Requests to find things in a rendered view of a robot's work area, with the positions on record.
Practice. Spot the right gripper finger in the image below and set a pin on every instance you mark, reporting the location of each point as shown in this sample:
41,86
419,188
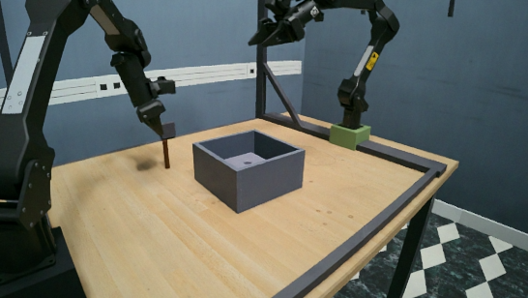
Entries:
155,124

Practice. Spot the dark brown cylindrical peg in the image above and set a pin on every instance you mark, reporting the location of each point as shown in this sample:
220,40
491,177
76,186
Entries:
165,154

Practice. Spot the black metal gantry frame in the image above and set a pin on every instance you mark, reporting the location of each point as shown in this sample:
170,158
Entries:
262,70

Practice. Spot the white flat plate with hole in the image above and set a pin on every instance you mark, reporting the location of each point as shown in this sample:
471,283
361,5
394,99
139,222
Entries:
246,159

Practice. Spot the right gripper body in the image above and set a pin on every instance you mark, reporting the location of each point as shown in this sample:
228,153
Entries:
140,94

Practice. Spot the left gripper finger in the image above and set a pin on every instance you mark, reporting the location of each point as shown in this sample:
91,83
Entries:
260,36
281,36

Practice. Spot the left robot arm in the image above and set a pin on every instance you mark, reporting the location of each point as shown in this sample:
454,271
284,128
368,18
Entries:
350,93

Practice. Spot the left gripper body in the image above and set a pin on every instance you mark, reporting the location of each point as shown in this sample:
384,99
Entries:
294,24

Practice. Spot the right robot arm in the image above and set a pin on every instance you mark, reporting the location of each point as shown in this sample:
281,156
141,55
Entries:
25,158

